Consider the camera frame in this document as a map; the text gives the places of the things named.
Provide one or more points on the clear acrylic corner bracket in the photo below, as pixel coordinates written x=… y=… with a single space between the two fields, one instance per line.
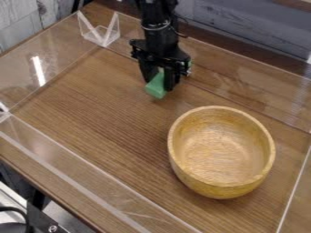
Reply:
x=100 y=35

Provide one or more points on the brown wooden bowl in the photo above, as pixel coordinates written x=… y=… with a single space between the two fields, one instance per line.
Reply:
x=222 y=151

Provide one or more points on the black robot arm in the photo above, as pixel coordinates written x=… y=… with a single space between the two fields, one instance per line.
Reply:
x=156 y=11

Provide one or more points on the black metal base plate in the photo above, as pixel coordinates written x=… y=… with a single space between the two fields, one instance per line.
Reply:
x=53 y=220

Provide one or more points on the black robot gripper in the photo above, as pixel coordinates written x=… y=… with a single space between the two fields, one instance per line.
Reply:
x=159 y=50

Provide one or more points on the clear acrylic tray wall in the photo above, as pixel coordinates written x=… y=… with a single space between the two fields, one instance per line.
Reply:
x=97 y=197

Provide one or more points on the green rectangular block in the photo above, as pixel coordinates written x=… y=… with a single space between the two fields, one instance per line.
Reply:
x=155 y=87

